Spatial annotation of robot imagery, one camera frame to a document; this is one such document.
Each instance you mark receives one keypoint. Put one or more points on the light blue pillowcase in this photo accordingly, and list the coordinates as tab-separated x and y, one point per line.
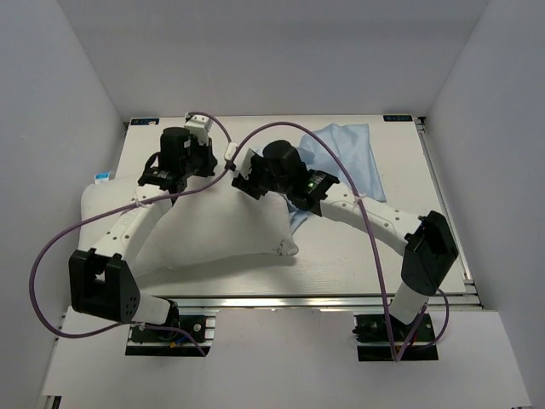
351	144

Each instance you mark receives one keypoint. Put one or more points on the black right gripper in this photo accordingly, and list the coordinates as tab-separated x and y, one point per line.
249	186

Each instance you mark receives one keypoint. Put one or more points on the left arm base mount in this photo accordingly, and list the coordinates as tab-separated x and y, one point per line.
186	333

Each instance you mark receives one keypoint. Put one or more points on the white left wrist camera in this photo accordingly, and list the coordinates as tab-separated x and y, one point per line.
199	126

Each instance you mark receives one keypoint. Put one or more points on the blue pillow tag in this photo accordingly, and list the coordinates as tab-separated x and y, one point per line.
102	177

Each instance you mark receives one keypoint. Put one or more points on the blue sticker right corner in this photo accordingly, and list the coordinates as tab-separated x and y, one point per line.
397	118

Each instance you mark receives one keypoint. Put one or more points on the white pillow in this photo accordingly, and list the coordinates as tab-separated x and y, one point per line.
217	223

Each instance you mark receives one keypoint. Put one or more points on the aluminium table front rail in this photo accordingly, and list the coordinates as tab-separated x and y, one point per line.
313	302

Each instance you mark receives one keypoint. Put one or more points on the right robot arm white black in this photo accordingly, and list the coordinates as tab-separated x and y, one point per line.
426	242

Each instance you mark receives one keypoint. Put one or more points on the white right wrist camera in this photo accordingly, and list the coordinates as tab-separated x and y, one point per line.
238	159

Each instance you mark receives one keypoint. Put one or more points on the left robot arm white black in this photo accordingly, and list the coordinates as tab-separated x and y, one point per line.
101	281

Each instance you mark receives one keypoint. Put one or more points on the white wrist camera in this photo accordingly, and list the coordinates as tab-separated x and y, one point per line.
238	159
199	126

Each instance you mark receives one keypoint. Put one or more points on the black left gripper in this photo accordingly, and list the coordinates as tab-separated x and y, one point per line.
209	160

